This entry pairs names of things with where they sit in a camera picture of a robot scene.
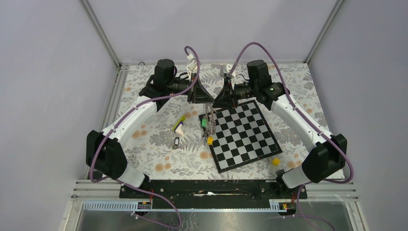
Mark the small yellow cube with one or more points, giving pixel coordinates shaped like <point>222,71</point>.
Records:
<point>276,162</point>

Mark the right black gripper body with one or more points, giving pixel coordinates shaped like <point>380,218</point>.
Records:
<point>246,90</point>

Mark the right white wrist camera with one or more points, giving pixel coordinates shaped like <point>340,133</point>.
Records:
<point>226,72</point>

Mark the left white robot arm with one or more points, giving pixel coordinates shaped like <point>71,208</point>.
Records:
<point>104,149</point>

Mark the white slotted cable duct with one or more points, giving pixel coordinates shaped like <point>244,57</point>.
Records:
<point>145,206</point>

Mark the yellow key tag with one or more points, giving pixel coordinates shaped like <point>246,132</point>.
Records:
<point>209,141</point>

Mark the black white chessboard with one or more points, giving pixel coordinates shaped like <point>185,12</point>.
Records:
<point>242,136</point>

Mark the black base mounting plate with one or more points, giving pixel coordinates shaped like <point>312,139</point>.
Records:
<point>213,193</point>

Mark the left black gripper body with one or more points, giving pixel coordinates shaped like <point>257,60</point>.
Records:
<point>177,85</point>

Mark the green purple white toy bricks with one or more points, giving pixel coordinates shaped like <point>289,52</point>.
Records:
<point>178,128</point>

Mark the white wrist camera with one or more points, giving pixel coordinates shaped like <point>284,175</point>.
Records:
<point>191,67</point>
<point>226,72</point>

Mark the floral patterned table mat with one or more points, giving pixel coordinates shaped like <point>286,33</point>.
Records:
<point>149,149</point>

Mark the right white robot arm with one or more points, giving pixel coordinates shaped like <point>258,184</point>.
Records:
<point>327,152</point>

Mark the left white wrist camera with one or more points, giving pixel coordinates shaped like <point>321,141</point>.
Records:
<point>191,67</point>

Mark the metal keyring disc with rings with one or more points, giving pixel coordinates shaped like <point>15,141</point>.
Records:
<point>209,115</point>

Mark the black key tag with key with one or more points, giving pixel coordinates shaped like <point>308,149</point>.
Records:
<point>176,143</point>

